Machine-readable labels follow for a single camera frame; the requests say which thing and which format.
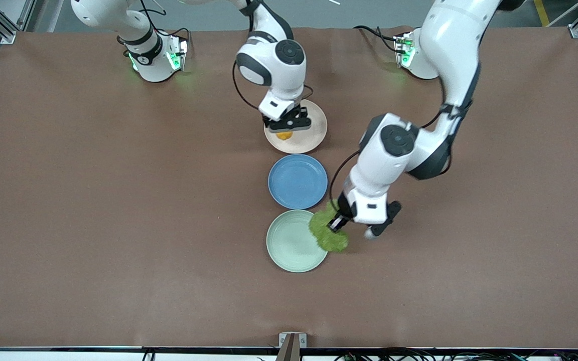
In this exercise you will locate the beige plate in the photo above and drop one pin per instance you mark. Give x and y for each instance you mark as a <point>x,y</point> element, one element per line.
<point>311,139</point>

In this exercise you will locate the yellow lemon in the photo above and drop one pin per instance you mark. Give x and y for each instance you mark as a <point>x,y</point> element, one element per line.
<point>284,135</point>

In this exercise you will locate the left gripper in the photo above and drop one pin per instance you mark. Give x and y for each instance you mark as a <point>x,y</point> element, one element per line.
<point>339,221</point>

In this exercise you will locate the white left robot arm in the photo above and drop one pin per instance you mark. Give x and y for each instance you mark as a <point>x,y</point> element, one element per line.
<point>449,50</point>

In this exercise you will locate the metal table edge bracket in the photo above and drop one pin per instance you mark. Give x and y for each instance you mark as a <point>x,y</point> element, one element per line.
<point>292,346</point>

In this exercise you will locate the pale green plate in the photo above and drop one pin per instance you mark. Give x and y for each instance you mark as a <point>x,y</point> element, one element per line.
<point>289,245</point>

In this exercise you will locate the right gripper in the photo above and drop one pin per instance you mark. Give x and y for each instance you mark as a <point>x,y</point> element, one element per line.
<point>302,111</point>

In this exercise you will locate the green lettuce leaf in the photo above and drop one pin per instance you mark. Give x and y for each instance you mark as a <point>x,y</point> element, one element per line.
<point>326,236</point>

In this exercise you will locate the blue plate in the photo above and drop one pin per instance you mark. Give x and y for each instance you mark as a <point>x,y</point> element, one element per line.
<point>296,183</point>

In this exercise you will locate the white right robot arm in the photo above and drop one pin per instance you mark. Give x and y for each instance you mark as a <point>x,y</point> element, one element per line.
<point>274,65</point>

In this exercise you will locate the brown table cover sheet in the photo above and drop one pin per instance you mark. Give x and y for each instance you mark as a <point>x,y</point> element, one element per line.
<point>118,225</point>

